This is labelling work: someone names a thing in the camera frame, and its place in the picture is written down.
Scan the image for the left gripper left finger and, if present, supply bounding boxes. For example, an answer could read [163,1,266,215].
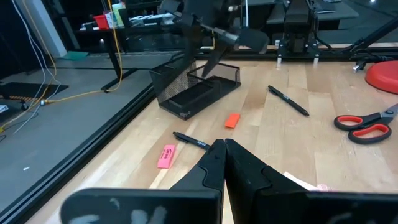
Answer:
[60,139,227,224]

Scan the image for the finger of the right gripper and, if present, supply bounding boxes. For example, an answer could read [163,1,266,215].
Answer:
[201,37,233,78]
[182,21,200,68]

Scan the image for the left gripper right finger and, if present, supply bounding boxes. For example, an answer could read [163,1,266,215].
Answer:
[224,139,398,224]

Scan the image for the pink eraser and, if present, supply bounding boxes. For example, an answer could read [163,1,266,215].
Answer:
[156,144,177,170]

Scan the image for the black pen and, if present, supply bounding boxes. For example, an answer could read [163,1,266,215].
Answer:
[267,85,310,117]
[172,131,213,151]

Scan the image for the orange eraser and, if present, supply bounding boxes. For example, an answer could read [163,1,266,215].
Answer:
[224,113,241,129]

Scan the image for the red and black scissors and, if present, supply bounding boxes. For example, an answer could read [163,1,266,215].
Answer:
[333,103,398,146]

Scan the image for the black mesh desk organizer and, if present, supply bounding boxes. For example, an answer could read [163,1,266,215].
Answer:
[149,57,242,121]

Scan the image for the pink sticky note pad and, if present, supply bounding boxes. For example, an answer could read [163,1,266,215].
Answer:
[282,171,329,192]

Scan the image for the pale green container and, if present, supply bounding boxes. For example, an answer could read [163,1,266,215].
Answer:
[111,2,126,28]

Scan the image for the black background desk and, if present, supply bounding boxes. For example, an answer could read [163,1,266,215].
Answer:
[74,12,187,93]

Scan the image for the red storage bin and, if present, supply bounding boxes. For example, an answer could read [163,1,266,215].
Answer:
[93,14,110,30]

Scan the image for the green floor mat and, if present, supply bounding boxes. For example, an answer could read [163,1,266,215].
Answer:
[60,50,90,62]

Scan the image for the dark grey side desk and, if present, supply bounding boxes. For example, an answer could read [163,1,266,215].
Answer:
[266,0,360,26]

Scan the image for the red desk lamp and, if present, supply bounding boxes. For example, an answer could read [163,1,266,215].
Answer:
[364,60,398,95]

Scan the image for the black floor mat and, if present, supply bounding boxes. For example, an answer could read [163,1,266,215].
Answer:
[0,81,70,101]

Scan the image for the yellow cable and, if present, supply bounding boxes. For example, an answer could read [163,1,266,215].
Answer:
[0,0,124,133]

